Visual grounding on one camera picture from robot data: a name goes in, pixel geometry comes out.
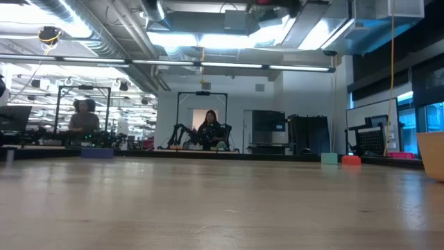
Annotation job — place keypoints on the teal cube block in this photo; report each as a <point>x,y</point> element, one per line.
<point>329,158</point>

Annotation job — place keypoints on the orange studded brick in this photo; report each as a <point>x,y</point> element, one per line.
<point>351,160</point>

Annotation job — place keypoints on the purple rectangular block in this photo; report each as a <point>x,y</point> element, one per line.
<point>97,153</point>

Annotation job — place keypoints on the long LED light bar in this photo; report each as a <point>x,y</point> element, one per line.
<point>166,62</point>

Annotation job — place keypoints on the black cabinet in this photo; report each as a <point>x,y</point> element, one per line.
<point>308,133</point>

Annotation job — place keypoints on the whiteboard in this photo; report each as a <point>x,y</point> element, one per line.
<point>367,111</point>

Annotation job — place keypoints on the black rounded object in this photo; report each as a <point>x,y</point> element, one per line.
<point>306,151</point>

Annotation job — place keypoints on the black pegboard cart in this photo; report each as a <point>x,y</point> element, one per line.
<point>371,140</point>

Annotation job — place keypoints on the pink flat bin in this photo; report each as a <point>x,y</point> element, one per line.
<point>400,155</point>

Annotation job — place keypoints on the yellow plastic bin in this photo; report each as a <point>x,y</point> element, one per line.
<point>431,156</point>

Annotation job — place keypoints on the person at side station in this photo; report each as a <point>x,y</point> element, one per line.
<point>83,119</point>

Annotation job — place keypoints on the dark computer monitor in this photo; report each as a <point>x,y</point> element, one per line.
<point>15,118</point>

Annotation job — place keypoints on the rectangular silver ventilation duct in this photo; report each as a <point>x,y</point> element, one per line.
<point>225,22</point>

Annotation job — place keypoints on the black gantry frame by wall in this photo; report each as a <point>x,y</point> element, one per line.
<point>187,93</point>

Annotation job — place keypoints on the person seated facing camera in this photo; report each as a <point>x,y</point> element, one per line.
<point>209,128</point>

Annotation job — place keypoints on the round silver ventilation duct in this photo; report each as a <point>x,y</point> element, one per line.
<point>104,34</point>

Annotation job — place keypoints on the black gantry frame in hall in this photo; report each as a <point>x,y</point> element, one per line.
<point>59,104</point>

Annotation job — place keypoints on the small grey post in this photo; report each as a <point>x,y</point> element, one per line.
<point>10,155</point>

